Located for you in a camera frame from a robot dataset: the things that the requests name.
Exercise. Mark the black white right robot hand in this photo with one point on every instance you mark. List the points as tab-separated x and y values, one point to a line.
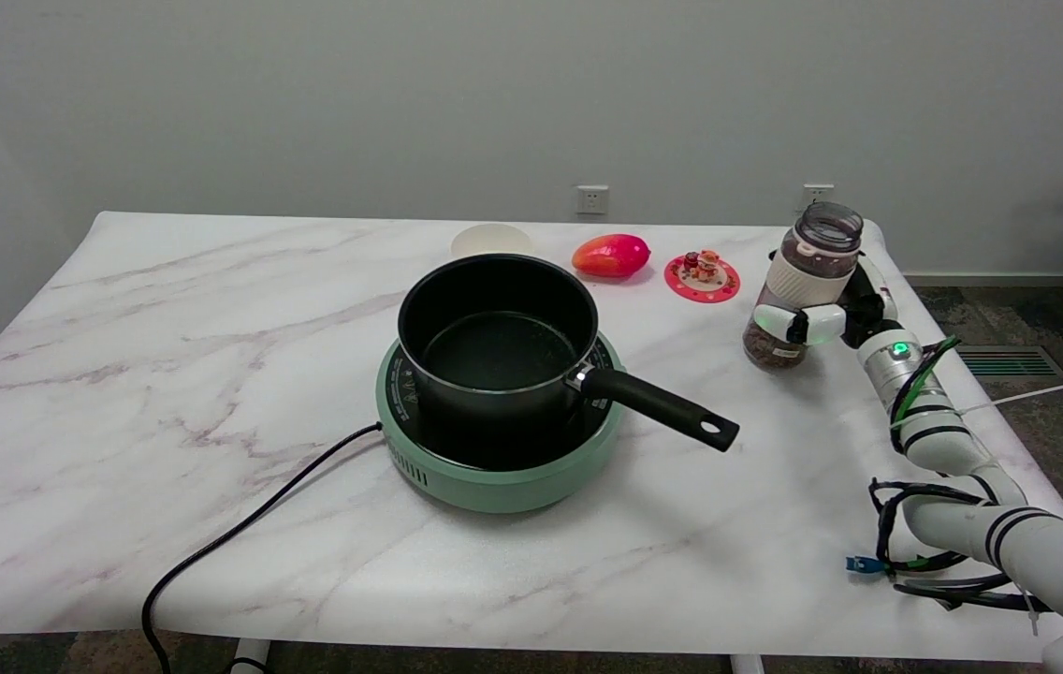
864	314

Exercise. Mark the clear bottle with brown beans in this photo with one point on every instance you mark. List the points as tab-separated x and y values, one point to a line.
810	271

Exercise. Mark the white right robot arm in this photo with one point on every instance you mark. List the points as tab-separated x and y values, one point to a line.
1055	557

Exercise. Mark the floor vent grille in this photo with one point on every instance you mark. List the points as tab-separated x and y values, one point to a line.
1009	362

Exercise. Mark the pink coaster with figurines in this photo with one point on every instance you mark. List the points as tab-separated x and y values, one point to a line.
702	279

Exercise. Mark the red toy mango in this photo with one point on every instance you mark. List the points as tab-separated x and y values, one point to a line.
611	255

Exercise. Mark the white table leg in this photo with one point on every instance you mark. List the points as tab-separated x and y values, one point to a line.
747	664
251	655

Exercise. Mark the white bowl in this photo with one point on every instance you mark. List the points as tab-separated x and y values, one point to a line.
490	240

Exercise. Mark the green induction cooker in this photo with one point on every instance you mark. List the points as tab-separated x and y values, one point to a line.
494	482

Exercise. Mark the white wall socket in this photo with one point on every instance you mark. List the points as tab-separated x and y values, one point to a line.
592	199
812	194

